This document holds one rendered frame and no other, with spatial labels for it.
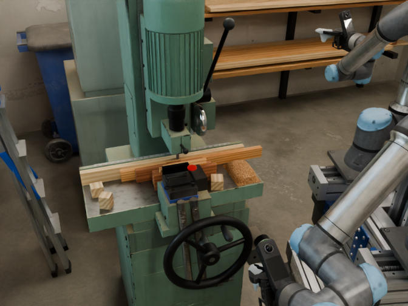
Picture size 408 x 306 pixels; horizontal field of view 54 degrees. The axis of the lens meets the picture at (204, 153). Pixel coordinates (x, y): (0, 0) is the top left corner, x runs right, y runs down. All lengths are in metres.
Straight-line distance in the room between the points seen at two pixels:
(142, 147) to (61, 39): 1.50
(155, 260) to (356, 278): 0.78
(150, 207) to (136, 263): 0.24
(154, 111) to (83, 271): 1.23
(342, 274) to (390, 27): 0.94
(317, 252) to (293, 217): 1.78
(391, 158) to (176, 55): 0.63
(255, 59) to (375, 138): 2.04
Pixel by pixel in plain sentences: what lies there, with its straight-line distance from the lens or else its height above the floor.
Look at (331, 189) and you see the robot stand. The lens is 1.72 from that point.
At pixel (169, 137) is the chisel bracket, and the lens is 1.33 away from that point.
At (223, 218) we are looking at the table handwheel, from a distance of 1.17.
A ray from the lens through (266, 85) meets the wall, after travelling 4.24.
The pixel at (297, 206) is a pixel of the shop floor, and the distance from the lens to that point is 2.80.
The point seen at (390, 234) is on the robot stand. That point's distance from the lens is 1.46.
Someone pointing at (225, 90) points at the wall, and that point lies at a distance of 4.04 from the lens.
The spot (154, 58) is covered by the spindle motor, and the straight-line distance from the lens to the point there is 1.20.
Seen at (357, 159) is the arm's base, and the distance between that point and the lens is 1.71.
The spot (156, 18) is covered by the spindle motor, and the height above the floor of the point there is 1.45.
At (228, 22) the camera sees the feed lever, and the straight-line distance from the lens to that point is 1.19.
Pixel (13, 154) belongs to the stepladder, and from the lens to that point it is 1.93.
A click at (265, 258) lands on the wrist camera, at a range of 0.97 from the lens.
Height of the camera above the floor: 1.72
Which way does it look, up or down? 32 degrees down
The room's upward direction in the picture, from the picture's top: 1 degrees clockwise
